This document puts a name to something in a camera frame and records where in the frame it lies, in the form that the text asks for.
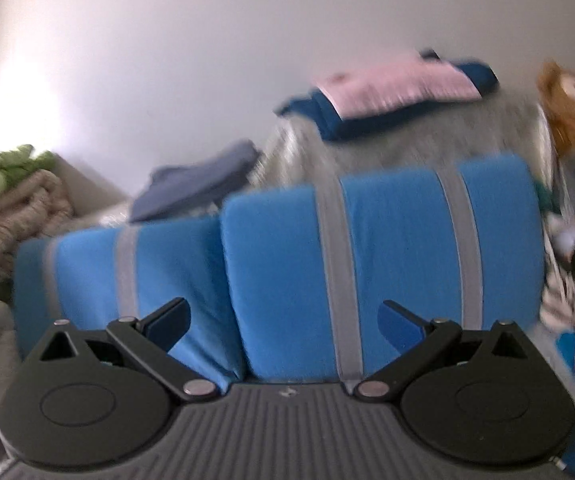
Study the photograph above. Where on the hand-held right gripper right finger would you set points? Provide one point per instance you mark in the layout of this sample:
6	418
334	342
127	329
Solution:
400	330

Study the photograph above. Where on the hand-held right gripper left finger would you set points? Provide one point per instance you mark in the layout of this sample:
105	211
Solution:
167	330

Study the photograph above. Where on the blue grey-striped pillow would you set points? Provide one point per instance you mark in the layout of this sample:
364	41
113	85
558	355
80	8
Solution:
392	260
87	280

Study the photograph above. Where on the grey-blue folded garment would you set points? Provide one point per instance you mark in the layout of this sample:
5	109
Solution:
197	180

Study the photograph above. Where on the black white striped cloth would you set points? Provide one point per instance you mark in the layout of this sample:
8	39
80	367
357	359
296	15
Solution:
560	300

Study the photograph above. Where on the pink and navy garment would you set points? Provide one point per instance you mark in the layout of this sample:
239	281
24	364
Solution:
327	120

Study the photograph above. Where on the pink folded garment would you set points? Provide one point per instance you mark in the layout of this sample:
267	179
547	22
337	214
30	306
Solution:
397	85

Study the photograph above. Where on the brown plush toy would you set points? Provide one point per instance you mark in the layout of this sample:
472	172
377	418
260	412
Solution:
567	110

